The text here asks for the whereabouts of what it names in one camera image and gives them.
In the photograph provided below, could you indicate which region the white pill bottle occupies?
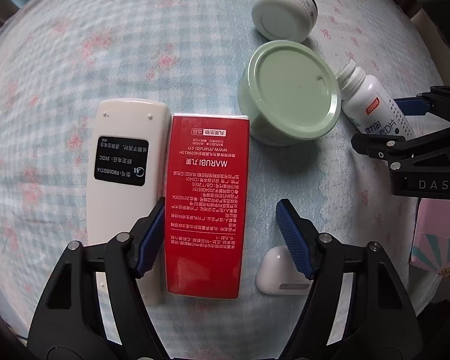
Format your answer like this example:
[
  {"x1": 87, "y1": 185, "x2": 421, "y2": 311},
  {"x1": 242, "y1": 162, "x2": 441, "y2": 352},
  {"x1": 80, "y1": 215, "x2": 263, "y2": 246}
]
[{"x1": 335, "y1": 60, "x2": 415, "y2": 139}]

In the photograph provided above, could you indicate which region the white remote control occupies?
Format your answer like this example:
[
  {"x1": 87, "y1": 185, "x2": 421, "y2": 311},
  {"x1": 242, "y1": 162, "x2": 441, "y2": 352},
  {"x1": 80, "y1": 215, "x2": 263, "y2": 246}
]
[{"x1": 87, "y1": 99, "x2": 170, "y2": 306}]

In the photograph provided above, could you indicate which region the pink patterned box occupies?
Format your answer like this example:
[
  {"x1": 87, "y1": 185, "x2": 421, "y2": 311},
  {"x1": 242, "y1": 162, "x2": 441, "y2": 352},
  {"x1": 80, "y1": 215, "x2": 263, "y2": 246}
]
[{"x1": 410, "y1": 198, "x2": 450, "y2": 275}]

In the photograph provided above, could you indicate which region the red printed box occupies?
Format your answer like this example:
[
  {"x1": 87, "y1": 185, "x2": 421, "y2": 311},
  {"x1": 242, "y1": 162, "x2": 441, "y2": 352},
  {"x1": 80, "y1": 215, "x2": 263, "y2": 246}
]
[{"x1": 161, "y1": 113, "x2": 251, "y2": 300}]

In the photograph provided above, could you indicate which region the pale green round container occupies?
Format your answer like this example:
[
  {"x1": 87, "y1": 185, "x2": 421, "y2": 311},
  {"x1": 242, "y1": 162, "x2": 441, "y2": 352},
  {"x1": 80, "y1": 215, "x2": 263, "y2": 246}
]
[{"x1": 237, "y1": 40, "x2": 342, "y2": 146}]

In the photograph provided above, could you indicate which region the white earbuds case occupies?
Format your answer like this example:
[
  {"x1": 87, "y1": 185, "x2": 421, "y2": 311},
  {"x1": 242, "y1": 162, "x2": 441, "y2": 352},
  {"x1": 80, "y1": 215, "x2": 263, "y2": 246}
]
[{"x1": 256, "y1": 245, "x2": 312, "y2": 295}]

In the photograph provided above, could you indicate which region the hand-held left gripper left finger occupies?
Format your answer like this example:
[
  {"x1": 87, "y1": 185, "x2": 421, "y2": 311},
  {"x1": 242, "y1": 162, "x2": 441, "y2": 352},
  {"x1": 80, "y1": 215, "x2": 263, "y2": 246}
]
[{"x1": 26, "y1": 197, "x2": 169, "y2": 360}]

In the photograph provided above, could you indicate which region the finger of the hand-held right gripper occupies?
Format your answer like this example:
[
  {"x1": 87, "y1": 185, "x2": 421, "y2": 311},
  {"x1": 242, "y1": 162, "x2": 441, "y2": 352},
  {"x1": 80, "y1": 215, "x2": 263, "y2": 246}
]
[
  {"x1": 350, "y1": 120, "x2": 450, "y2": 172},
  {"x1": 393, "y1": 85, "x2": 450, "y2": 121}
]

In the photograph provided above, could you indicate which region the small white jar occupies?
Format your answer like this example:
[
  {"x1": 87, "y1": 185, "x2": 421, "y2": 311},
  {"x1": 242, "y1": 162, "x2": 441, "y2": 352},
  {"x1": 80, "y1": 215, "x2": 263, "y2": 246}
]
[{"x1": 252, "y1": 0, "x2": 319, "y2": 43}]

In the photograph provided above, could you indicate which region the blue checked floral blanket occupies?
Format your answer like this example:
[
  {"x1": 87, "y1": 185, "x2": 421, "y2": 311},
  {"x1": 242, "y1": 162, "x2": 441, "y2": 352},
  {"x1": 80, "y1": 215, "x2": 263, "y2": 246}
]
[{"x1": 0, "y1": 0, "x2": 450, "y2": 325}]

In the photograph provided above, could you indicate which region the dark object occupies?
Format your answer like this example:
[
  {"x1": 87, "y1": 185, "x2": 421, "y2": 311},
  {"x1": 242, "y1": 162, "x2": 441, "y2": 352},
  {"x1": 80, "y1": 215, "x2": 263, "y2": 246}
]
[{"x1": 410, "y1": 0, "x2": 450, "y2": 46}]

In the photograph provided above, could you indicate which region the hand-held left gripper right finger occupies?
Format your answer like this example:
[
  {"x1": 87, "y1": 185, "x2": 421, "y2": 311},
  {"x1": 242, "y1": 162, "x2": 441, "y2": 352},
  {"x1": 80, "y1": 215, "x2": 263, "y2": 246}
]
[{"x1": 275, "y1": 199, "x2": 428, "y2": 360}]

